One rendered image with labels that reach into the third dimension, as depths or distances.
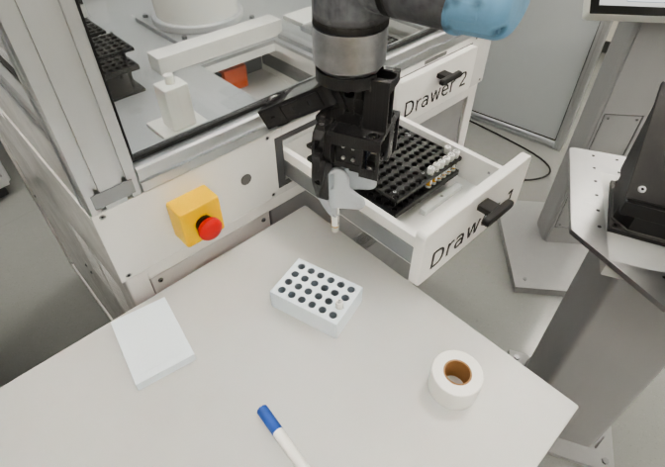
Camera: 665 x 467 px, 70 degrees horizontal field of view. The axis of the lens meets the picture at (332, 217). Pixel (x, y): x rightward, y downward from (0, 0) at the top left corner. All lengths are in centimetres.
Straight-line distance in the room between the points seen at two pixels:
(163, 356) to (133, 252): 17
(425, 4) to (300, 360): 52
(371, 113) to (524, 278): 147
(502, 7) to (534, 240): 171
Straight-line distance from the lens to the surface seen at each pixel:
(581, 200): 110
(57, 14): 64
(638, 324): 118
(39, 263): 219
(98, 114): 68
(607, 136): 181
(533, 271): 195
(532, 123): 270
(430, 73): 112
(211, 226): 75
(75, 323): 192
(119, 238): 78
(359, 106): 52
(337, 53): 47
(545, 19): 252
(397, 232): 74
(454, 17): 40
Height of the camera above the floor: 139
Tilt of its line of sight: 43 degrees down
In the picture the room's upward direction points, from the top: straight up
